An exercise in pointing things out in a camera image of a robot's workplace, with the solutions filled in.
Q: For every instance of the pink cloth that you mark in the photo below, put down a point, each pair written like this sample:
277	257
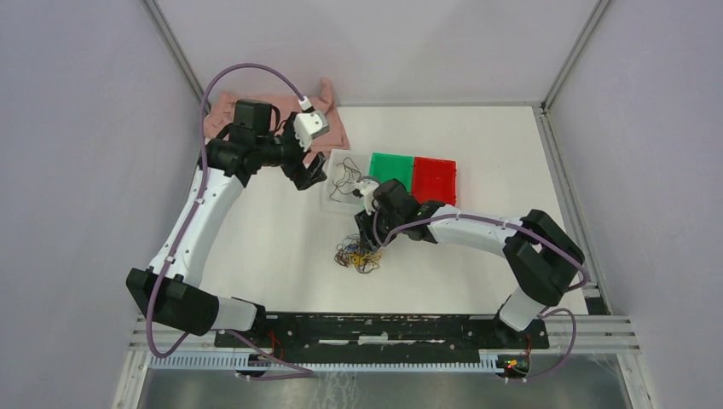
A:
222	111

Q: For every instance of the green plastic bin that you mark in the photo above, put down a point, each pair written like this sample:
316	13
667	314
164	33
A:
386	166

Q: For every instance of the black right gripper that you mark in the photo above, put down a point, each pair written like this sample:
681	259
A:
365	222

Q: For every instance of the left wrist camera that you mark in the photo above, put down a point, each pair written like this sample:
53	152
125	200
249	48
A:
309	126

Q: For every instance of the clear plastic bin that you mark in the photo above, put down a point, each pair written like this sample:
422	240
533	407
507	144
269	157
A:
343	168

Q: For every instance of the red plastic bin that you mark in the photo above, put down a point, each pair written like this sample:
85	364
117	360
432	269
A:
434	179

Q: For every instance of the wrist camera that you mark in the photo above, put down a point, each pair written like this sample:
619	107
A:
309	126
364	187

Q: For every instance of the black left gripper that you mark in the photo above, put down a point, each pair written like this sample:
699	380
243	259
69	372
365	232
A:
303	177

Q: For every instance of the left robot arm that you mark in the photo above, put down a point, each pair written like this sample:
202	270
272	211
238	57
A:
168	290

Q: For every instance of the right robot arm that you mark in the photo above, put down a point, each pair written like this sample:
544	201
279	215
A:
543	258

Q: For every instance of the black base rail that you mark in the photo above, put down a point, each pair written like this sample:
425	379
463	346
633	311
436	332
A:
325	338

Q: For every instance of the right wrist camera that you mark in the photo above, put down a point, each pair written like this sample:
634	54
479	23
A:
364	187

